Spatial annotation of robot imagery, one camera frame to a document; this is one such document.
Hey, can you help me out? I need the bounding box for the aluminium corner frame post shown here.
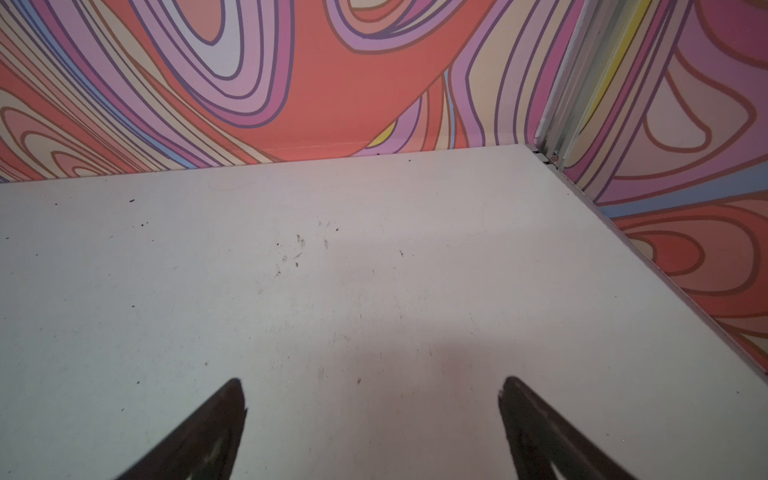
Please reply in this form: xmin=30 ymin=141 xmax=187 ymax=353
xmin=532 ymin=1 xmax=651 ymax=170

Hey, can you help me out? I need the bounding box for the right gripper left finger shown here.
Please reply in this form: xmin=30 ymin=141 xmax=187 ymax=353
xmin=120 ymin=378 xmax=247 ymax=480

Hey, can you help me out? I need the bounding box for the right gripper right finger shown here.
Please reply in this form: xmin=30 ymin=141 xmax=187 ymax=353
xmin=498 ymin=376 xmax=633 ymax=479

